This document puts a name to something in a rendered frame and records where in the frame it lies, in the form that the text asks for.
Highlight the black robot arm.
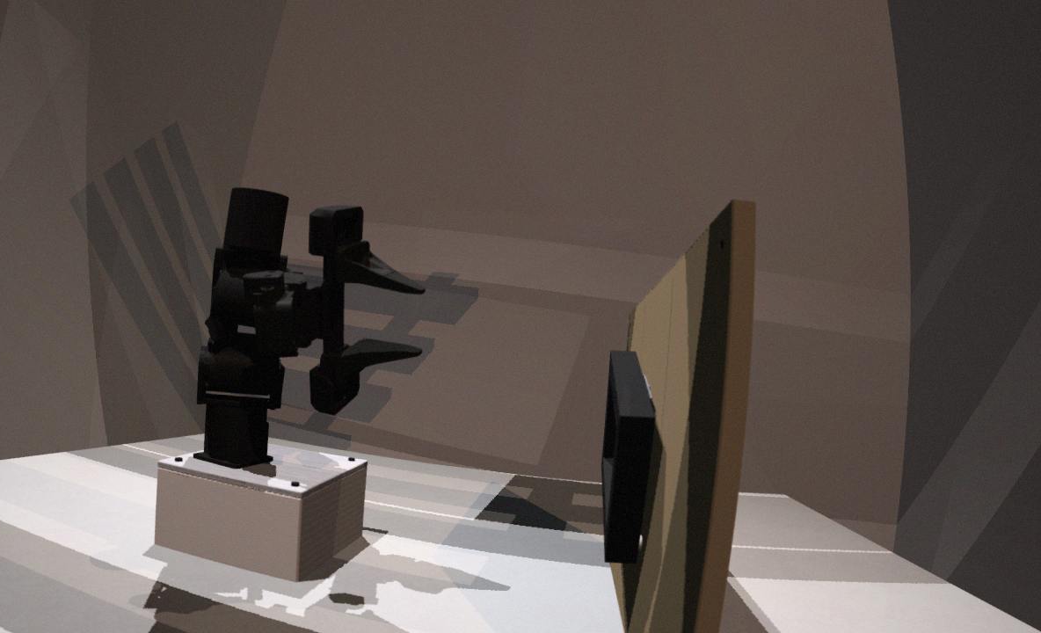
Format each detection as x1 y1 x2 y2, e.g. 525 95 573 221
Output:
193 187 311 469

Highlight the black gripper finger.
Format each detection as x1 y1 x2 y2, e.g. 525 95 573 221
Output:
336 240 425 295
335 338 422 385

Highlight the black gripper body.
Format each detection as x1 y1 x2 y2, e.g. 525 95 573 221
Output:
283 205 364 416

